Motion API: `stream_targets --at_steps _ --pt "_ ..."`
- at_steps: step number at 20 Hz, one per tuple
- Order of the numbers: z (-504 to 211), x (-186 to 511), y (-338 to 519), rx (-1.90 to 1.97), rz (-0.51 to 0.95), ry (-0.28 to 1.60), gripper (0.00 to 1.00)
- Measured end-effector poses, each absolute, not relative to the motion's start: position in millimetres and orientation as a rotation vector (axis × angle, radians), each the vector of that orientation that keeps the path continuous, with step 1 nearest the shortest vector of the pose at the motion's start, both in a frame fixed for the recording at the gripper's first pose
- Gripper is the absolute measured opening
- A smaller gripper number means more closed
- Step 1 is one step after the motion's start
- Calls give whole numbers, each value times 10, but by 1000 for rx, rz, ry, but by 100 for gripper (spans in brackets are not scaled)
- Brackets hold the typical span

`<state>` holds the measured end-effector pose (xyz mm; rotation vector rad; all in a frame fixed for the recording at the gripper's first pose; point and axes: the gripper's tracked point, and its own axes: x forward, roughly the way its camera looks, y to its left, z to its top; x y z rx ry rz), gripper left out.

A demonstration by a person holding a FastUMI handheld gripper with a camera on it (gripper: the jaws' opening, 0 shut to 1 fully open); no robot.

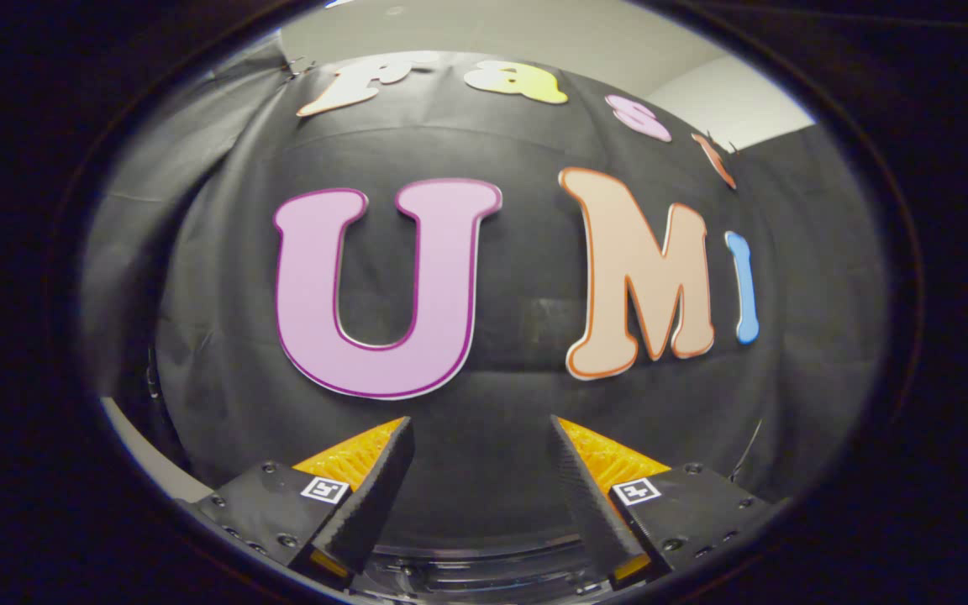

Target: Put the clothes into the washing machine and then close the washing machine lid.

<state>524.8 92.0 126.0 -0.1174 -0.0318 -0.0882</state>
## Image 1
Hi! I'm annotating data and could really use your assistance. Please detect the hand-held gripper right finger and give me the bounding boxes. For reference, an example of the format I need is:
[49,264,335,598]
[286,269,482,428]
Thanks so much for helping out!
[550,414,787,589]

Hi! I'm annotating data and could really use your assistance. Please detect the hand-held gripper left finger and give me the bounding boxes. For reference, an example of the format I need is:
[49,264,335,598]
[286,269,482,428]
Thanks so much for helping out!
[190,416,415,589]

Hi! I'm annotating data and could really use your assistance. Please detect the dark washing machine lid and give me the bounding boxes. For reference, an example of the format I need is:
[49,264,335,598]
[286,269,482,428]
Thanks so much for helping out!
[392,420,586,543]

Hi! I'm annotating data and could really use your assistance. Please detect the grey washing machine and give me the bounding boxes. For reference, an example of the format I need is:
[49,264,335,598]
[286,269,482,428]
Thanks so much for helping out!
[362,534,623,599]

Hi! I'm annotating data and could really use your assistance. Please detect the thin metal stand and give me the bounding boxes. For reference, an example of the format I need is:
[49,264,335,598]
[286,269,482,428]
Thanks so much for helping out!
[732,418,765,481]

